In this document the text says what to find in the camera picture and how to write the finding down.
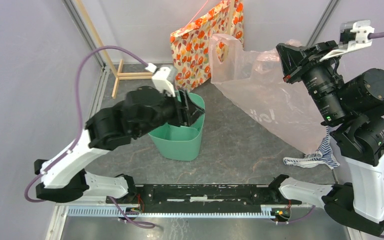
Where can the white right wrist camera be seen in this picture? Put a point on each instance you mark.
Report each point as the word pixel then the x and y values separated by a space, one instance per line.
pixel 354 36

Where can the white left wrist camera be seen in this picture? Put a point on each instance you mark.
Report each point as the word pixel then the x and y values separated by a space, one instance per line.
pixel 163 78

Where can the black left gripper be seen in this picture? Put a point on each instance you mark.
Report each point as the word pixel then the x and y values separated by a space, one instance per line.
pixel 183 110

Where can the blue white striped cloth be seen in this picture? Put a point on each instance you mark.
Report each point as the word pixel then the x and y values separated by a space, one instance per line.
pixel 322 156

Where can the pink plastic trash bag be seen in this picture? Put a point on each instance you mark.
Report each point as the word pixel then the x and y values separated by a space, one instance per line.
pixel 253 81

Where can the white slotted cable duct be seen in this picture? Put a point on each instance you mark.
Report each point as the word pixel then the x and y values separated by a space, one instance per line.
pixel 112 211

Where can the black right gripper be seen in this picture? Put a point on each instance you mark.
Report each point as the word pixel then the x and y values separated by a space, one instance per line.
pixel 292 58

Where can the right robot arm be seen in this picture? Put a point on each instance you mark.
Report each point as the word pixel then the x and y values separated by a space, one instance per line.
pixel 355 111

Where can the floral orange fabric bag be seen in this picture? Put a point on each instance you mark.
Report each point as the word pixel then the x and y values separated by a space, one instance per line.
pixel 190 45

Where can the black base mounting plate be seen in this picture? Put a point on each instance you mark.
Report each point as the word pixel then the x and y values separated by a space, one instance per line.
pixel 205 198

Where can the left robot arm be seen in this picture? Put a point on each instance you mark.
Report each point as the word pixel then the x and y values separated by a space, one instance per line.
pixel 64 178

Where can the green plastic trash bin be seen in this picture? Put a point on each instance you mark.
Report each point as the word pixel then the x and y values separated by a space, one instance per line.
pixel 173 140

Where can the wooden stick frame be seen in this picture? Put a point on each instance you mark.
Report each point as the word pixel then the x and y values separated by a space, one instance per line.
pixel 118 74

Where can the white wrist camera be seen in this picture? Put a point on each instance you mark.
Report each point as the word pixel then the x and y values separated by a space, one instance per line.
pixel 163 78
pixel 354 36

